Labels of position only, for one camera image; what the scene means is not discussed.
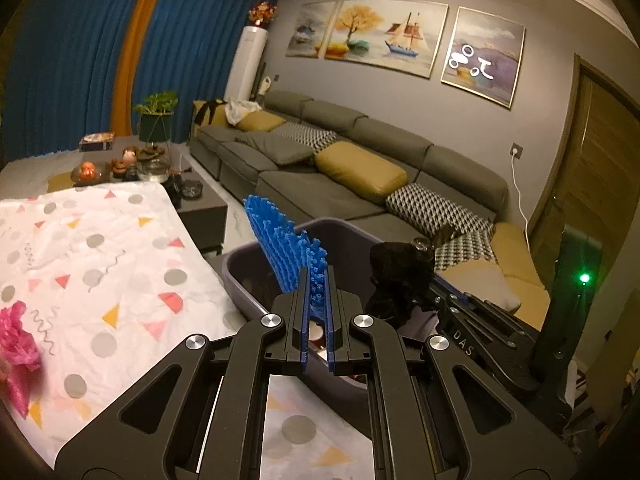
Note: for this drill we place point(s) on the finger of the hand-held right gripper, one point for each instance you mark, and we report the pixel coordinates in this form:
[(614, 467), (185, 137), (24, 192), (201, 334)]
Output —
[(460, 295), (460, 337)]

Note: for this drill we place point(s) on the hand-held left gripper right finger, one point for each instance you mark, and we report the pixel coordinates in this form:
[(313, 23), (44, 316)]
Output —
[(330, 320)]

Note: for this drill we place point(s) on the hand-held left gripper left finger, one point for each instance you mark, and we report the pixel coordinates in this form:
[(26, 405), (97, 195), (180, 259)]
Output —
[(302, 320)]

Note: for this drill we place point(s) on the black plastic bag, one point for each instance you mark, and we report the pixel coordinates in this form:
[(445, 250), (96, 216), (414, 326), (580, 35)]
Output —
[(395, 270)]

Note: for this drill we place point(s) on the grey plastic bin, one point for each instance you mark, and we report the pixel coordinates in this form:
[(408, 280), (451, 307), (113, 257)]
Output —
[(245, 280)]

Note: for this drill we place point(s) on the large blue foam net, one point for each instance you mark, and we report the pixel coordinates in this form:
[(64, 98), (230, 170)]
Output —
[(280, 245)]

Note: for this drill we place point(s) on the yellow seat cushion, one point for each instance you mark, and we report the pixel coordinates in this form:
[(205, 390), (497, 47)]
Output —
[(520, 255)]

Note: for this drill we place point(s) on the large zigzag patterned cushion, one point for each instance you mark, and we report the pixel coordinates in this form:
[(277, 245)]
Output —
[(435, 210)]

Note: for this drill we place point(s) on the dark grey coffee table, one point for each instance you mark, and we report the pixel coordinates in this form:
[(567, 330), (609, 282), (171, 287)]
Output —
[(200, 207)]

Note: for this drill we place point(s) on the large yellow cushion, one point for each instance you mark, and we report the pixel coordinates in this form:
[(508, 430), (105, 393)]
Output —
[(360, 170)]

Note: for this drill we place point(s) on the brown wooden door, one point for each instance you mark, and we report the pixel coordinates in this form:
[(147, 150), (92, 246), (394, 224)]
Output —
[(600, 160)]

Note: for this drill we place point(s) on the black ashtray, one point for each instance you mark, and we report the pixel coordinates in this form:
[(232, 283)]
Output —
[(191, 189)]

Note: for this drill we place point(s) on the dark grey cushion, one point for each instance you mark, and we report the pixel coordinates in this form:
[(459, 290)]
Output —
[(285, 149)]

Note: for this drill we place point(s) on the grey sectional sofa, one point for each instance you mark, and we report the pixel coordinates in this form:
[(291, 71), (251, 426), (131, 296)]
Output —
[(380, 140)]

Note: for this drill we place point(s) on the white printed tablecloth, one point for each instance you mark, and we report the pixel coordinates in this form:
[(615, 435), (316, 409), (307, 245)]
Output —
[(125, 285)]

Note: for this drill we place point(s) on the small zigzag patterned cushion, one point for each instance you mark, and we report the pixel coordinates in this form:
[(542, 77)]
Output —
[(307, 136)]

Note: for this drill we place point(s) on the small yellow cushion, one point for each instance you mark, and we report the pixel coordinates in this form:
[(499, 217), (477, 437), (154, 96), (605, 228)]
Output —
[(260, 122)]

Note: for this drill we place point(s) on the glass teapot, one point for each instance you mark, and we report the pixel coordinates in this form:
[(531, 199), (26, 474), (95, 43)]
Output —
[(154, 167)]

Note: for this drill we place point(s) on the white cloth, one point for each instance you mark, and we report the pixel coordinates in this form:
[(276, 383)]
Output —
[(242, 110)]

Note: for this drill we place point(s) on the yellow back cushion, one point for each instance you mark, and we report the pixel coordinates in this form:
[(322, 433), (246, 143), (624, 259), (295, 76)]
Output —
[(220, 117)]

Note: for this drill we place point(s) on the black cloth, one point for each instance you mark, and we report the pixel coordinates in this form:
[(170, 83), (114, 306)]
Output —
[(210, 112)]

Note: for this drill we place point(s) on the purple gold-framed painting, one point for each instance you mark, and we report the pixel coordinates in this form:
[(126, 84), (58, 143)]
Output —
[(482, 60)]

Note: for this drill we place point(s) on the small brown figurines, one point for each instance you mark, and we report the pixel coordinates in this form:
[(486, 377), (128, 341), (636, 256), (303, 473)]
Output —
[(124, 162)]

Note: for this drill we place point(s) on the potted plant dark green pot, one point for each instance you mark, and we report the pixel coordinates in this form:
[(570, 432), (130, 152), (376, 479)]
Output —
[(155, 127)]

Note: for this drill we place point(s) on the glass bowl with orange fruit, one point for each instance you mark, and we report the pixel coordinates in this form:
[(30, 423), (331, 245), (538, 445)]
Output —
[(90, 172)]

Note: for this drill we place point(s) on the white tower air conditioner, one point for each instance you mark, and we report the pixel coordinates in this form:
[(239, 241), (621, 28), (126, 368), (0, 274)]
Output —
[(245, 65)]

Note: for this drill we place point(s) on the tree and sailboat painting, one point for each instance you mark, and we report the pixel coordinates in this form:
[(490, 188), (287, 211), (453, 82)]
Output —
[(390, 35)]

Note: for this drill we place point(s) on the decorated flat box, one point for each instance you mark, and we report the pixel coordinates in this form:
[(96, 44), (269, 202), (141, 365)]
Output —
[(97, 141)]

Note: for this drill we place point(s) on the pink fluffy item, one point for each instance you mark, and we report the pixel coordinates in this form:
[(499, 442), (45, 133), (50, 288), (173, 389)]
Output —
[(17, 345)]

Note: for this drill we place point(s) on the grey misty painting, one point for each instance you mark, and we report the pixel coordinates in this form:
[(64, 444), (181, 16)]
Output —
[(310, 30)]

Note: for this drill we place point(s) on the blue curtain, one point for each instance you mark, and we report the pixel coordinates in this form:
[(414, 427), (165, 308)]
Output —
[(65, 50), (210, 35)]

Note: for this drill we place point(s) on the orange flower ornament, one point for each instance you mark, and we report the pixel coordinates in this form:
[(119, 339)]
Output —
[(262, 12)]

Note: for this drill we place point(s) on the orange curtain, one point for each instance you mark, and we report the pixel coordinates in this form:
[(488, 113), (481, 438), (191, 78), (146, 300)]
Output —
[(137, 45)]

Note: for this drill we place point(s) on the wall outlet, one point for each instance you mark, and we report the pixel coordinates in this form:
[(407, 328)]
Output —
[(516, 151)]

